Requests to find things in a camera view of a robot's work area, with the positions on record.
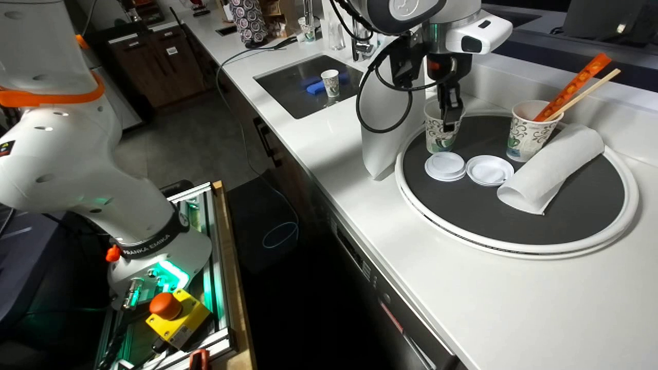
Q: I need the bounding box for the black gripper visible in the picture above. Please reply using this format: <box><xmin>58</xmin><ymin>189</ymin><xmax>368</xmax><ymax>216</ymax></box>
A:
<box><xmin>426</xmin><ymin>52</ymin><xmax>476</xmax><ymax>134</ymax></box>

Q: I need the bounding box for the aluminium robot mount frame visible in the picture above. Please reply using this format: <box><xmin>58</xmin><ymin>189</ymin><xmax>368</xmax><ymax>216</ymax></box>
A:
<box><xmin>95</xmin><ymin>179</ymin><xmax>258</xmax><ymax>370</ymax></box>

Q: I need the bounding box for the dark monitor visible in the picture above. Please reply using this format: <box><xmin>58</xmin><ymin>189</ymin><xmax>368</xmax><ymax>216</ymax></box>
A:
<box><xmin>561</xmin><ymin>0</ymin><xmax>645</xmax><ymax>38</ymax></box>

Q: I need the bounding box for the chrome kitchen faucet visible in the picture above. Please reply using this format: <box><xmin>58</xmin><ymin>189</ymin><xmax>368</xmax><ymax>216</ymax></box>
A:
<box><xmin>347</xmin><ymin>16</ymin><xmax>380</xmax><ymax>61</ymax></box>

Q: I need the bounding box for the brown wooden cabinet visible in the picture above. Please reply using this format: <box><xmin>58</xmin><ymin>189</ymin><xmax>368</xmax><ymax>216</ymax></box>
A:
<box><xmin>100</xmin><ymin>23</ymin><xmax>208</xmax><ymax>110</ymax></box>

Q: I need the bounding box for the patterned bottle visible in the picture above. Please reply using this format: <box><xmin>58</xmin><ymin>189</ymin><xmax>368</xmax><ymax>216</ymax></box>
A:
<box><xmin>226</xmin><ymin>0</ymin><xmax>271</xmax><ymax>50</ymax></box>

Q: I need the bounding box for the round black tray white rim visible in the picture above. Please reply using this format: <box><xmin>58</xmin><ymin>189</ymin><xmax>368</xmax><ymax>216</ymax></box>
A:
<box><xmin>393</xmin><ymin>107</ymin><xmax>642</xmax><ymax>260</ymax></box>

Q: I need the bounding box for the steel kitchen sink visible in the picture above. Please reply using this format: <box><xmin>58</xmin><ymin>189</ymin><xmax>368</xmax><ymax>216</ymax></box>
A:
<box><xmin>252</xmin><ymin>53</ymin><xmax>367</xmax><ymax>121</ymax></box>

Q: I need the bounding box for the small paper cup in sink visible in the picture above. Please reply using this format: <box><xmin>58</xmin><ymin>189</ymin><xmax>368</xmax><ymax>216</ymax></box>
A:
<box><xmin>319</xmin><ymin>67</ymin><xmax>343</xmax><ymax>103</ymax></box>

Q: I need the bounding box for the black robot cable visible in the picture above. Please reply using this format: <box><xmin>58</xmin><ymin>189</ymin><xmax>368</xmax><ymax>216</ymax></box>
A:
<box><xmin>354</xmin><ymin>36</ymin><xmax>443</xmax><ymax>135</ymax></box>

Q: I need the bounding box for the white plastic cup lid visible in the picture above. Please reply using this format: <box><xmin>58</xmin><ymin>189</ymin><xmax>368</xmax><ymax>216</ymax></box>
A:
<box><xmin>464</xmin><ymin>155</ymin><xmax>517</xmax><ymax>189</ymax></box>
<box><xmin>424</xmin><ymin>149</ymin><xmax>468</xmax><ymax>185</ymax></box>

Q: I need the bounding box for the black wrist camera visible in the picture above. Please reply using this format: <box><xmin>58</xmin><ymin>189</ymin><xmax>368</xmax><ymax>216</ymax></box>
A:
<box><xmin>389</xmin><ymin>36</ymin><xmax>427</xmax><ymax>88</ymax></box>

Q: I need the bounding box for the orange chopstick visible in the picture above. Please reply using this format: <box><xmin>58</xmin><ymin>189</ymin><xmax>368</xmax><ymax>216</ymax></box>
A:
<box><xmin>532</xmin><ymin>52</ymin><xmax>613</xmax><ymax>126</ymax></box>

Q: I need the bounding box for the white paper towel roll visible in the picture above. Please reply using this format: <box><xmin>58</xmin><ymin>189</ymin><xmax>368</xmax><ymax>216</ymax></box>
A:
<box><xmin>356</xmin><ymin>48</ymin><xmax>427</xmax><ymax>180</ymax></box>

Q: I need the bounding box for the patterned paper cup with chopsticks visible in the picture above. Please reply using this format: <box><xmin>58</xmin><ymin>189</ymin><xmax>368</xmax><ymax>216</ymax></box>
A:
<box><xmin>503</xmin><ymin>99</ymin><xmax>566</xmax><ymax>165</ymax></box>

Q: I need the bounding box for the yellow emergency stop button box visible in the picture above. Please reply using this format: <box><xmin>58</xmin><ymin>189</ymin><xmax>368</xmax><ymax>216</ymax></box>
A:
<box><xmin>143</xmin><ymin>287</ymin><xmax>213</xmax><ymax>348</ymax></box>

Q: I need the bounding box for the wooden chopstick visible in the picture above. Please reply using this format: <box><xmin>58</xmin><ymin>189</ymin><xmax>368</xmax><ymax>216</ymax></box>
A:
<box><xmin>547</xmin><ymin>65</ymin><xmax>624</xmax><ymax>124</ymax></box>

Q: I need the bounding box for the rolled white towel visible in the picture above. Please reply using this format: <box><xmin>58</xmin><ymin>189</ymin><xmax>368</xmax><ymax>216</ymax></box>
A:
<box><xmin>496</xmin><ymin>124</ymin><xmax>607</xmax><ymax>217</ymax></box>

